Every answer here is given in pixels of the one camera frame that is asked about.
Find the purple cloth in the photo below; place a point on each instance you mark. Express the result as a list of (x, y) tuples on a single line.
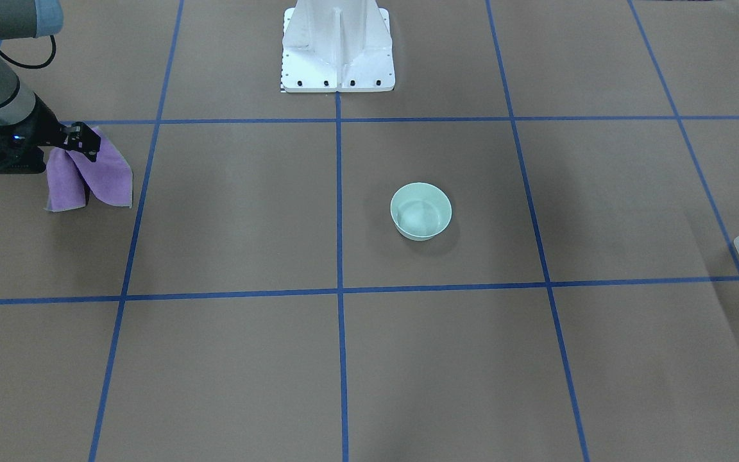
[(71, 178)]

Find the mint green bowl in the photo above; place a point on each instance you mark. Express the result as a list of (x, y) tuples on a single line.
[(420, 211)]

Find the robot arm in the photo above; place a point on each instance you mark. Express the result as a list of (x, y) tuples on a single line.
[(23, 20)]

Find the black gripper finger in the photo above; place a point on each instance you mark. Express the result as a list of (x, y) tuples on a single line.
[(81, 138)]

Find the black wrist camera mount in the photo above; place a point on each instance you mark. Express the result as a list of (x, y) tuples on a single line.
[(19, 149)]

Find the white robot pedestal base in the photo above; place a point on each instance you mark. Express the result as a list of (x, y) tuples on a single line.
[(337, 46)]

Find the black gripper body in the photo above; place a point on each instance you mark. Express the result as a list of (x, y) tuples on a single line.
[(44, 124)]

